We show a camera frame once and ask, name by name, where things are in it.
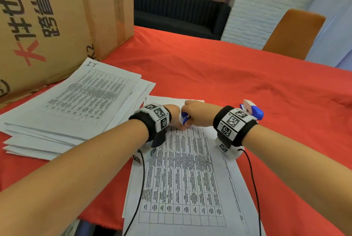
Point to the red tablecloth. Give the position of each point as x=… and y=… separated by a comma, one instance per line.
x=233, y=79

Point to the large brown cardboard box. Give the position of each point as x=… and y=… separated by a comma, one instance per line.
x=55, y=23

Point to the black sofa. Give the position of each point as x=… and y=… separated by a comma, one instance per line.
x=178, y=15

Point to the right wrist camera marker band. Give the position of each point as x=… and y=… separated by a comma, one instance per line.
x=233, y=125

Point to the person's left fingers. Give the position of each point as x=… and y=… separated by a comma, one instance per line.
x=181, y=127

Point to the wrist camera marker band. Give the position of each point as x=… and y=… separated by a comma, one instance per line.
x=233, y=125
x=154, y=118

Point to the printed table paper sheets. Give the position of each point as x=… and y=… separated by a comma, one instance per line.
x=181, y=183

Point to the person's left forearm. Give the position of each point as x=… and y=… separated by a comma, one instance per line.
x=68, y=178

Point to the person's right forearm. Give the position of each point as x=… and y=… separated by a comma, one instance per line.
x=297, y=169

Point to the pile of printed papers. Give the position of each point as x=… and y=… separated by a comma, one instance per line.
x=82, y=101

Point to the left wrist camera marker band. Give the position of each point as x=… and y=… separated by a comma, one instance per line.
x=154, y=118

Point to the person's right hand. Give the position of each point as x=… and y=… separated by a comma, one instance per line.
x=202, y=114

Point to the orange chair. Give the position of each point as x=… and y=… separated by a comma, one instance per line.
x=294, y=33

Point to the blue white stapler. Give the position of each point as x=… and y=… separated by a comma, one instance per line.
x=254, y=110

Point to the person's left hand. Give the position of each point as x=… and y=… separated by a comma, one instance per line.
x=174, y=113

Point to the person's right fingers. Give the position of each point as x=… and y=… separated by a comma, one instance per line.
x=187, y=106

